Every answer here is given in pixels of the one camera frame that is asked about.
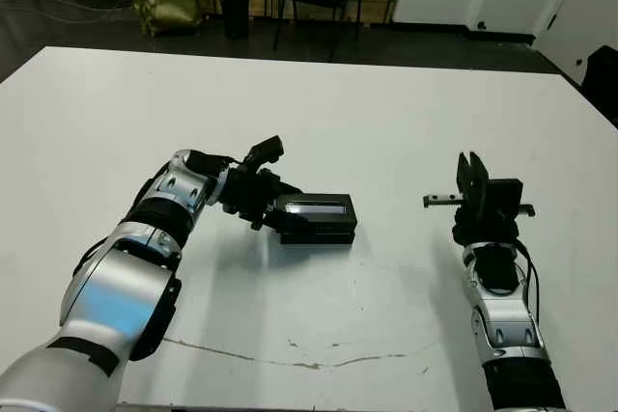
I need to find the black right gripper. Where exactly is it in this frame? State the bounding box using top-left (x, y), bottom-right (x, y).
top-left (422, 151), bottom-right (537, 245)

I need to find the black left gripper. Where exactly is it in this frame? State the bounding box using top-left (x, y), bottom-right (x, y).
top-left (217, 164), bottom-right (306, 235)

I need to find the black box lid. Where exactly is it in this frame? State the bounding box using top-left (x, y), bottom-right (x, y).
top-left (271, 193), bottom-right (359, 237)

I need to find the black box with white tray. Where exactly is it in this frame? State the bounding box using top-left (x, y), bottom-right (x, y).
top-left (281, 231), bottom-right (356, 246)

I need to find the black armchair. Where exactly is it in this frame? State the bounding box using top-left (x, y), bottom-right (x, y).
top-left (578, 43), bottom-right (618, 129)

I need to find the black waste bin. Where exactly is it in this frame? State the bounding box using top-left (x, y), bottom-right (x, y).
top-left (218, 0), bottom-right (251, 41)

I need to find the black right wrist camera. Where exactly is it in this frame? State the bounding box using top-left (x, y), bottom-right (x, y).
top-left (485, 179), bottom-right (524, 223)

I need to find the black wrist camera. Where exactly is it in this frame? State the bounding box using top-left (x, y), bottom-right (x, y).
top-left (485, 179), bottom-right (524, 223)
top-left (242, 135), bottom-right (284, 168)

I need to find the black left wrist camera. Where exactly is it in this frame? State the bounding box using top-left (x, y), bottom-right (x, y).
top-left (242, 135), bottom-right (284, 168)

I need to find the white floor cable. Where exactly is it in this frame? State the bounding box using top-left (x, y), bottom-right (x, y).
top-left (0, 0), bottom-right (135, 25)

